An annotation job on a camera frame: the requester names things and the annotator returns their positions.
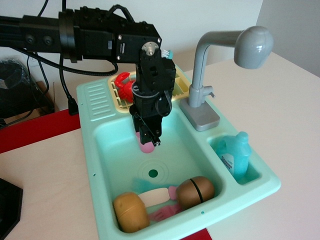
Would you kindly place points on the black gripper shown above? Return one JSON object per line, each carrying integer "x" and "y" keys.
{"x": 147, "y": 112}

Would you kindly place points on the dark brown toy potato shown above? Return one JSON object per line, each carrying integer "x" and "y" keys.
{"x": 194, "y": 191}

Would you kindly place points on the blue toy detergent bottle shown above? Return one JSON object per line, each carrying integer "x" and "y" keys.
{"x": 234, "y": 151}

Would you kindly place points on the teal toy fork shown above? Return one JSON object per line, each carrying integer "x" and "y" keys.
{"x": 142, "y": 184}

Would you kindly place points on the yellow drying rack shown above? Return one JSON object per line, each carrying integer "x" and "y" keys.
{"x": 120, "y": 102}

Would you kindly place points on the black bag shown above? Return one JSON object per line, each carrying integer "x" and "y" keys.
{"x": 19, "y": 93}

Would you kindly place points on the pink toy fork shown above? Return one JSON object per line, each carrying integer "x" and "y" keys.
{"x": 168, "y": 210}

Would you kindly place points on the mint green toy sink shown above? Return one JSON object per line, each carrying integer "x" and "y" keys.
{"x": 115, "y": 163}

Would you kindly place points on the teal dish brush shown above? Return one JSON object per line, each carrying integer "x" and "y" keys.
{"x": 167, "y": 54}

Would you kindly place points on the pink plastic cup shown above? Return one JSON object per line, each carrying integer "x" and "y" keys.
{"x": 145, "y": 148}

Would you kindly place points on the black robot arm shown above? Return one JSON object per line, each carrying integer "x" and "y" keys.
{"x": 111, "y": 35}

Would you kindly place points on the red toy crab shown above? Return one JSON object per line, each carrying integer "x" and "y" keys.
{"x": 124, "y": 85}

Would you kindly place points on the cream toy knife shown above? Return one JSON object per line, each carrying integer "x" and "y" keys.
{"x": 155, "y": 197}

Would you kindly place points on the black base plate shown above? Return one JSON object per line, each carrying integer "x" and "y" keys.
{"x": 11, "y": 198}

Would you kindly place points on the light brown toy potato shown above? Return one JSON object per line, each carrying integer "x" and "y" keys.
{"x": 130, "y": 212}

